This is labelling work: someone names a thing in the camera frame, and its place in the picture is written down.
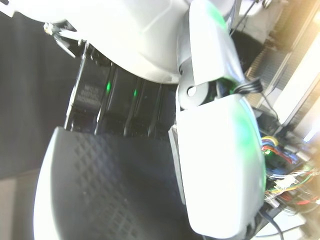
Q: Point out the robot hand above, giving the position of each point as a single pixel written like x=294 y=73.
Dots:
x=112 y=180

